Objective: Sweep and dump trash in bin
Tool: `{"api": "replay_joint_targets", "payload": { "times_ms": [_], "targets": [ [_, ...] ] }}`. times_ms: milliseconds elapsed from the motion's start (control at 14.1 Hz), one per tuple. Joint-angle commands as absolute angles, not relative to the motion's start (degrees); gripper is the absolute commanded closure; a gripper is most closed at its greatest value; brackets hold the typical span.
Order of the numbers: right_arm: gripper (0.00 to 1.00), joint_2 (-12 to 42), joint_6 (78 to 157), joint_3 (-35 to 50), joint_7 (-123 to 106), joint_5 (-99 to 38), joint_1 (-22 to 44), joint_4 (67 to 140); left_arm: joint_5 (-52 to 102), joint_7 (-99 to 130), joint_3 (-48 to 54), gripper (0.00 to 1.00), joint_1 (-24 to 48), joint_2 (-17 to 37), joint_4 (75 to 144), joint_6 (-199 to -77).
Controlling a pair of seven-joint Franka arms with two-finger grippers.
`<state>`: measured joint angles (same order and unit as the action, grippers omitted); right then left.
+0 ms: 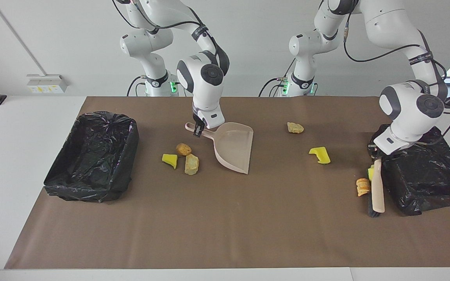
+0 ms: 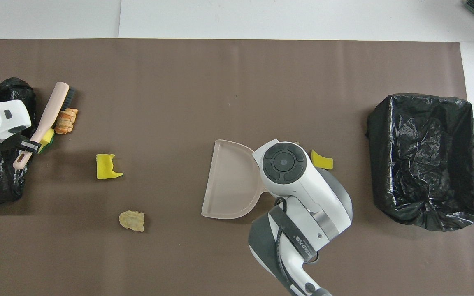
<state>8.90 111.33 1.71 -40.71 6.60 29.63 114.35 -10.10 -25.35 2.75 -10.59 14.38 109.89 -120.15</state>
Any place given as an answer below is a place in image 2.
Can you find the brown paper table mat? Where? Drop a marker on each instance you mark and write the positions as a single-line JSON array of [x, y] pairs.
[[179, 82]]

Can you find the pink hand brush black bristles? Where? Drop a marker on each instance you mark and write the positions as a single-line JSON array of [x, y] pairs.
[[49, 111]]

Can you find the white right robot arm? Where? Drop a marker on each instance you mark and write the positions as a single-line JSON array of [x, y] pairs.
[[298, 189]]

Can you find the small yellow sponge piece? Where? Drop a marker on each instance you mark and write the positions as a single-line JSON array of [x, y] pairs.
[[321, 162]]

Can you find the pink plastic dustpan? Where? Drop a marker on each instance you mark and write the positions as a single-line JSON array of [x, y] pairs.
[[228, 181]]

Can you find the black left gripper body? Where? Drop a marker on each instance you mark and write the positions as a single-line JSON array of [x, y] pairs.
[[18, 139]]

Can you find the notched yellow sponge piece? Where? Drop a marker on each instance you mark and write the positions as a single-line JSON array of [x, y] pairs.
[[105, 168]]

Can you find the pale food toy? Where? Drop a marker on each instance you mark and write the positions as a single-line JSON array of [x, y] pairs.
[[131, 220]]

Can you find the orange sliced bread toy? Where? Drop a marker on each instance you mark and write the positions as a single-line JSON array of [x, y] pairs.
[[66, 121]]

